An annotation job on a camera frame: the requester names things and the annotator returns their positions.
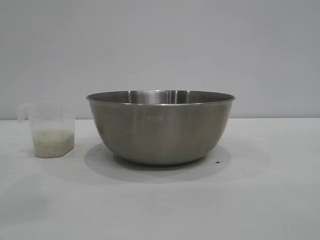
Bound stainless steel mixing bowl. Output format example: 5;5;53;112
85;89;237;166

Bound clear plastic measuring cup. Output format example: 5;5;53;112
16;101;76;159

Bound white rice grains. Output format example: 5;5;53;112
33;128;75;159

